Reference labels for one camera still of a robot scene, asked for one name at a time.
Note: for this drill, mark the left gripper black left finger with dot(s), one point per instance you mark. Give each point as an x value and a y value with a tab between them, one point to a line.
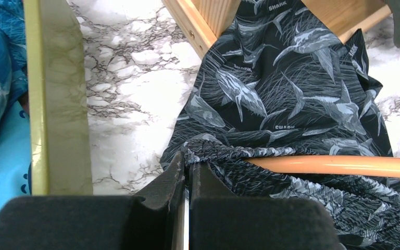
156	217

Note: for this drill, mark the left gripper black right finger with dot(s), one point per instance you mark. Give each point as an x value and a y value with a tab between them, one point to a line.
207	215

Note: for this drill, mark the orange wooden hanger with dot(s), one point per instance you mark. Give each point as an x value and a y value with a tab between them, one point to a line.
324	164

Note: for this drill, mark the dark blue patterned shorts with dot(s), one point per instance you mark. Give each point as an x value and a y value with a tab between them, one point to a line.
279	82

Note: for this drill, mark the blue shark print shorts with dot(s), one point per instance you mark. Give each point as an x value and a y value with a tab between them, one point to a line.
15	154

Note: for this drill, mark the olive green plastic basket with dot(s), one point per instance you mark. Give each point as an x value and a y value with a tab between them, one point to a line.
61	163

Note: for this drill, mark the wooden clothes rack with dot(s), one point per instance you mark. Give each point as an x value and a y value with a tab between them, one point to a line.
202	22

